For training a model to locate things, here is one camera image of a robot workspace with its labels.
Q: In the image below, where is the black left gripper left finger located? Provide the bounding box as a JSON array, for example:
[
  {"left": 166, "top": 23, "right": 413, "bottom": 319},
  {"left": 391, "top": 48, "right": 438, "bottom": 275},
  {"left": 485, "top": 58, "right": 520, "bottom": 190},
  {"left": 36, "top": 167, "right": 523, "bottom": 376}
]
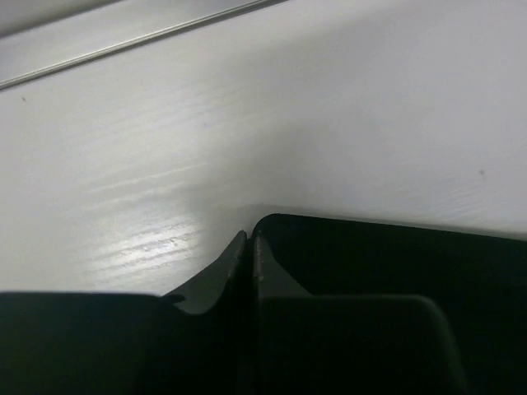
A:
[{"left": 1, "top": 232, "right": 247, "bottom": 394}]

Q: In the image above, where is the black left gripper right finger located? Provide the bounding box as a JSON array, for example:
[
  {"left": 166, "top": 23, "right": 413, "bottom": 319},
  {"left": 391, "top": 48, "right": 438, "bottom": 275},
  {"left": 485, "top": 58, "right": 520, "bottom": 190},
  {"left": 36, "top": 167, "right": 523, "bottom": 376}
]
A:
[{"left": 253, "top": 214, "right": 526, "bottom": 394}]

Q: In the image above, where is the aluminium table edge rail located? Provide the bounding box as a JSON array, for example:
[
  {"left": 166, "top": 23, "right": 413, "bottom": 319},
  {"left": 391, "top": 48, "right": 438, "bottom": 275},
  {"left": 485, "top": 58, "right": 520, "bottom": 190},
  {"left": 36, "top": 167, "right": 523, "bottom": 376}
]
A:
[{"left": 1, "top": 1, "right": 272, "bottom": 90}]

